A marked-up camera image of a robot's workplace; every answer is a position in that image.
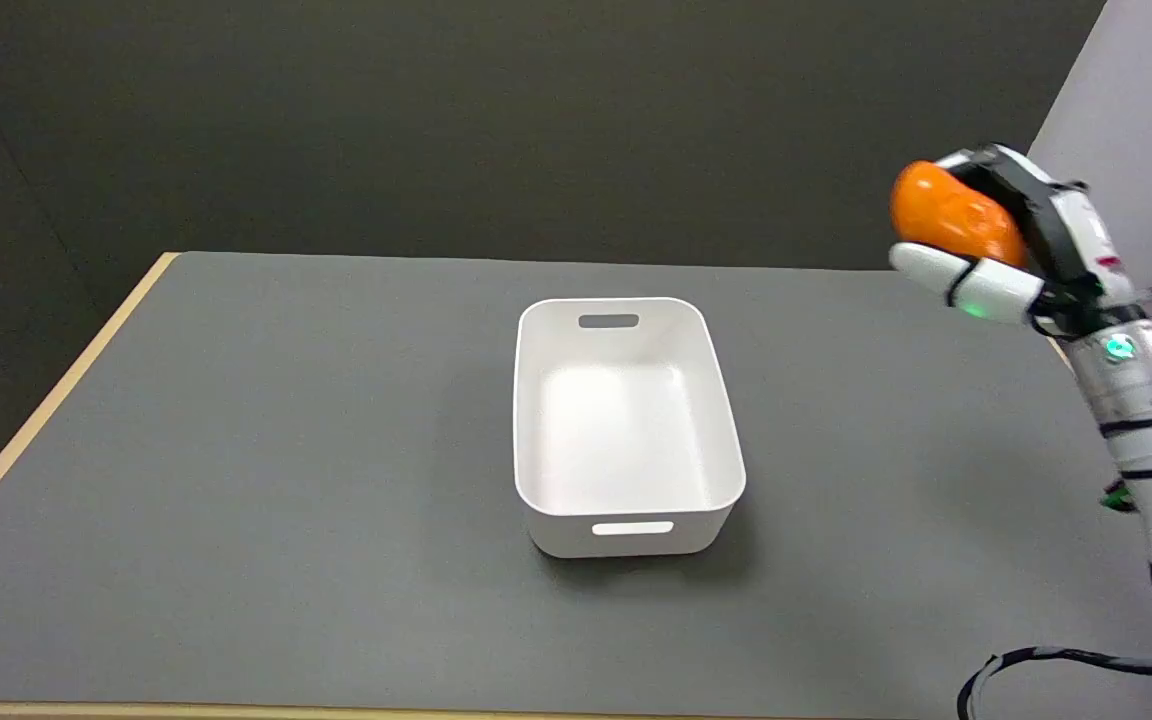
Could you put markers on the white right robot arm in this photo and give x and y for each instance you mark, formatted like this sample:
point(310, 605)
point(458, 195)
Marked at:
point(1151, 420)

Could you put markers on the orange mango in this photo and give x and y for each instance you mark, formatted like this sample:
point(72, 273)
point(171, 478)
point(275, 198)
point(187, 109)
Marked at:
point(951, 215)

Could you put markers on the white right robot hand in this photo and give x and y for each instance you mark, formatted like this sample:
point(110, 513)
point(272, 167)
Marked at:
point(1066, 240)

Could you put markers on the white plastic storage box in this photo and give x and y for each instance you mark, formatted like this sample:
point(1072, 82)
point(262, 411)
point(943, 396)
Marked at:
point(626, 425)

